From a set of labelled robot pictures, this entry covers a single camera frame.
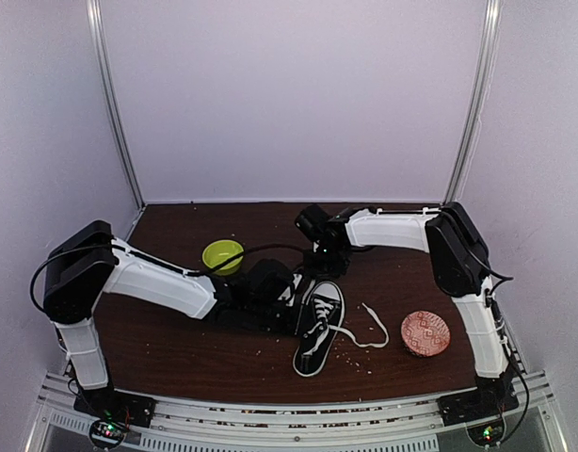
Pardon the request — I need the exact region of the aluminium front rail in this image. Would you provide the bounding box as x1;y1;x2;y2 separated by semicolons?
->
21;372;574;451

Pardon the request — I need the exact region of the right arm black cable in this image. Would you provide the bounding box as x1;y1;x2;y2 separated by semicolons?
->
481;263;535;439

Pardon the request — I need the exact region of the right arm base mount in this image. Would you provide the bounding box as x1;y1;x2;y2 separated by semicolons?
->
437;389;519;449

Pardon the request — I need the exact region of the left aluminium frame post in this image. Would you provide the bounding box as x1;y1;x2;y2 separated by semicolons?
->
86;0;146;210

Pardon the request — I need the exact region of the white shoelace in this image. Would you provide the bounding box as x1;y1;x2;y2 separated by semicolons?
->
290;274;390;351

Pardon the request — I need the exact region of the aluminium frame post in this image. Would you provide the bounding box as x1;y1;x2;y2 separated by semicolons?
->
86;0;146;210
442;0;504;204

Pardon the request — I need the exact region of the black white canvas sneaker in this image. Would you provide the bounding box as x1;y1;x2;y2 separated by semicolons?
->
293;281;345;378

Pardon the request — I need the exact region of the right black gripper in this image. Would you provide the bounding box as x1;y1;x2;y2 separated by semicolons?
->
304;244;347;279

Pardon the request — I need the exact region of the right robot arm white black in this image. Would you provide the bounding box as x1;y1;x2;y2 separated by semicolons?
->
295;202;515;416

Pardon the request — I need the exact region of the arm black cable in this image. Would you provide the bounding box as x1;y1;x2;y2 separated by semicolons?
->
481;263;535;439
29;242;313;316

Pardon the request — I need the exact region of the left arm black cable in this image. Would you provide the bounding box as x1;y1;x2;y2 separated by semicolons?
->
29;242;313;316

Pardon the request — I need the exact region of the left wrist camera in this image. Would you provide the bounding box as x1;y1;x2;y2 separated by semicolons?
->
247;259;296;303

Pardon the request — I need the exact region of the red white patterned bowl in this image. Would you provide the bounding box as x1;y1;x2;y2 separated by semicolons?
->
400;311;452;358

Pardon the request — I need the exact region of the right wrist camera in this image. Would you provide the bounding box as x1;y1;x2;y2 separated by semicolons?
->
295;203;331;243

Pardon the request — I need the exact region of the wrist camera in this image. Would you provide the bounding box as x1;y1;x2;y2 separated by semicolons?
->
295;203;331;243
247;259;296;303

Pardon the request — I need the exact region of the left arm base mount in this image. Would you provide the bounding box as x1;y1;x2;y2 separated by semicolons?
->
73;392;156;450

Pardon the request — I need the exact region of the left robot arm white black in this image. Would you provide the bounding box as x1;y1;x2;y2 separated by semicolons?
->
41;220;304;418

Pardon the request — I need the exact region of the green plastic bowl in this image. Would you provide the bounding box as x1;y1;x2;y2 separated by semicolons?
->
201;239;244;276

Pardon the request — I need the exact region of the right aluminium frame post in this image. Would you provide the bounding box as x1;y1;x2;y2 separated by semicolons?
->
442;0;504;204

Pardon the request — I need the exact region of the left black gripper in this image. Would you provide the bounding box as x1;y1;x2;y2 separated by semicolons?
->
246;299;315;338

